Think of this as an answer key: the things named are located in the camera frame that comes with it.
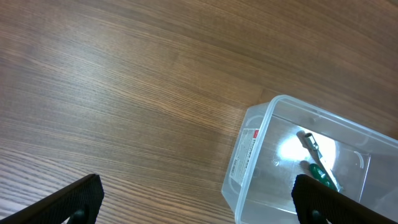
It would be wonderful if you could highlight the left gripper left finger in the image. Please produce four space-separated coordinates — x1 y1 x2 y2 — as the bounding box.
1 174 104 224

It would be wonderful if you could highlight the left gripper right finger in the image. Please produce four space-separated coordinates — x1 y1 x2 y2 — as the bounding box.
291 174 395 224

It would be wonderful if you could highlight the green handled screwdriver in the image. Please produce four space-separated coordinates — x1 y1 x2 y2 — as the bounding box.
309 163 337 191

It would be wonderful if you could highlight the silver combination wrench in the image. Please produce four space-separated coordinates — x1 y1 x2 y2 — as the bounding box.
304 133 343 192

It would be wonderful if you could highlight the clear plastic container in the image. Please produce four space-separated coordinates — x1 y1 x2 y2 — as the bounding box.
221 95 397 223

